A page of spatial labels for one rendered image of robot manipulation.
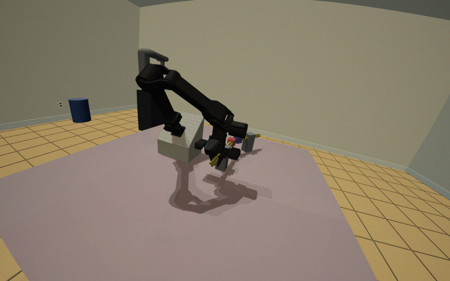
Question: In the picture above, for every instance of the yellow rectangular bar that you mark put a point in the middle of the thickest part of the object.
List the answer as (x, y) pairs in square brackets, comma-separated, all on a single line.
[(224, 162)]

